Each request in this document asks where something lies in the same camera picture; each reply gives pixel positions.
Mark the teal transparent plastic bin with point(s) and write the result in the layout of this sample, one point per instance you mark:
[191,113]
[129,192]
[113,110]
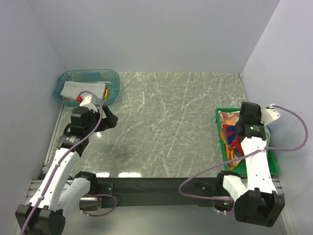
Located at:
[109,77]

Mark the pale green towel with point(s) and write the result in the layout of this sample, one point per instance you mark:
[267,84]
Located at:
[268,135]

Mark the brown patterned towel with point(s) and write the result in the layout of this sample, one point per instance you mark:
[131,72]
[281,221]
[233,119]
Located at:
[229,118]

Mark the orange and grey towel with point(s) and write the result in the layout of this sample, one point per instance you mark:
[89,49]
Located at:
[105,95]

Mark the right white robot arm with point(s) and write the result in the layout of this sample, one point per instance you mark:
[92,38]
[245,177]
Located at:
[257,202]

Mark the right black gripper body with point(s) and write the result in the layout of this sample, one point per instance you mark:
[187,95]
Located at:
[259,117]

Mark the aluminium rail frame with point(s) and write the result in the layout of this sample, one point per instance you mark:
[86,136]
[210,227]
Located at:
[281,220]

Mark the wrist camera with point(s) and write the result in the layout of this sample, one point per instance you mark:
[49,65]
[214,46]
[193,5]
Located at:
[269,115]
[87,102]

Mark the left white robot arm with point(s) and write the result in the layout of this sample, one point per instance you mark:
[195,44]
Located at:
[46,211]

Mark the green plastic tray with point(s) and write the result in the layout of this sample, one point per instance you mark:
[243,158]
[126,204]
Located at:
[241,167]

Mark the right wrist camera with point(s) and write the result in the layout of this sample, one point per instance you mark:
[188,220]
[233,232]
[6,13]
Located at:
[269,115]

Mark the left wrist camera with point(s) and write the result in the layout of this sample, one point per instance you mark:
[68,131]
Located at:
[87,102]

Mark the red and blue cloth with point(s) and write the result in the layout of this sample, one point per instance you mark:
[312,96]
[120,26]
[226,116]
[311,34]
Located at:
[231,140]

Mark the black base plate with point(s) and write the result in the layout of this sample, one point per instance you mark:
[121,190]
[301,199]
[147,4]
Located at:
[160,191]

